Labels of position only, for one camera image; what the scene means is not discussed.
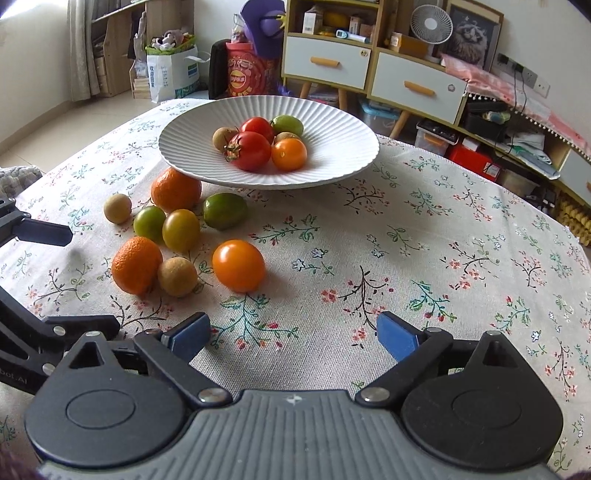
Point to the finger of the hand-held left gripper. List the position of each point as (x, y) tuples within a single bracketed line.
[(69, 328), (46, 234)]

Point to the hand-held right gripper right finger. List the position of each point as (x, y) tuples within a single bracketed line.
[(399, 337)]

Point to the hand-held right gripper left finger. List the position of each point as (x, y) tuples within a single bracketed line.
[(191, 334)]

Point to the longan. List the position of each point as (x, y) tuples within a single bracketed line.
[(117, 208), (177, 277), (287, 136), (222, 138)]

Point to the orange cherry tomato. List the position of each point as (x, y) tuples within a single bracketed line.
[(289, 154), (238, 266)]

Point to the small tangerine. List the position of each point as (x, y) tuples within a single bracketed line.
[(137, 266)]

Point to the green cherry tomato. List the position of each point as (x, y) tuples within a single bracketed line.
[(149, 223), (288, 124)]

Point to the yellow-green cherry tomato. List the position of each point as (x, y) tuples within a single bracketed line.
[(181, 230)]

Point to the large green tomato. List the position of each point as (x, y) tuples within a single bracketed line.
[(225, 211)]

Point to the large tangerine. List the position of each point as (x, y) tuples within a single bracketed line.
[(175, 190)]

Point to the red tomato with stem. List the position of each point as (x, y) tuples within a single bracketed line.
[(251, 151)]

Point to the white ribbed plate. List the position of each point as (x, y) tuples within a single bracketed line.
[(332, 138)]

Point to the red cherry tomato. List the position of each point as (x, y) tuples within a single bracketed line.
[(257, 128)]

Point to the grey knit cloth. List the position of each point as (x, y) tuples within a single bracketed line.
[(21, 182)]

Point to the floral tablecloth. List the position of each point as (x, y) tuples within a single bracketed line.
[(415, 258)]

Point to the flat red box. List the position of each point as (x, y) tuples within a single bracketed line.
[(471, 161)]

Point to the beige curtain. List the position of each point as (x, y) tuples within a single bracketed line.
[(83, 46)]

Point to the dark lid storage box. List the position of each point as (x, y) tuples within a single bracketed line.
[(434, 141)]

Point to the white paper bag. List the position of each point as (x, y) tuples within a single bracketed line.
[(171, 74)]

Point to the yellow egg carton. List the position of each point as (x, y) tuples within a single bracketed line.
[(577, 221)]

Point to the low wooden cabinet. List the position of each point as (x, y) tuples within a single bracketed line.
[(400, 122)]

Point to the blue lid storage box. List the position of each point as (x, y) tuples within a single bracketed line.
[(376, 117)]

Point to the plush toys in bag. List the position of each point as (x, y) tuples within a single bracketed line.
[(168, 40)]

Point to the black panel on white base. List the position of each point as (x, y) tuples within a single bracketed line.
[(217, 69)]

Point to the wooden bookshelf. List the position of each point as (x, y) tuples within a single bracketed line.
[(159, 18)]

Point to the red bucket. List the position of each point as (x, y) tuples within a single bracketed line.
[(251, 76)]

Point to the white drawer of low cabinet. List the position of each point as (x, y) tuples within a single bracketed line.
[(392, 74)]

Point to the brown cardboard box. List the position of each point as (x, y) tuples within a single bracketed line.
[(408, 46)]

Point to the purple plush toy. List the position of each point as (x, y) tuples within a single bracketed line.
[(263, 27)]

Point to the white drawer of tall cabinet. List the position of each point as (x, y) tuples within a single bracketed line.
[(300, 53)]

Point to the white and blue thermometer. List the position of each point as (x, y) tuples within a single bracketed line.
[(344, 33)]

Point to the framed cat picture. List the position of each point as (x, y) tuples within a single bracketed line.
[(473, 34)]

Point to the small white desk fan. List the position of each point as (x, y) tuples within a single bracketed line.
[(431, 25)]

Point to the tall wooden shelf cabinet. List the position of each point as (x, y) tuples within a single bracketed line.
[(285, 18)]

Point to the small white box on shelf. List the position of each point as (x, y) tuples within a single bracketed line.
[(312, 21)]

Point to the wall socket strip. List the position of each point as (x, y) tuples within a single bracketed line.
[(531, 76)]

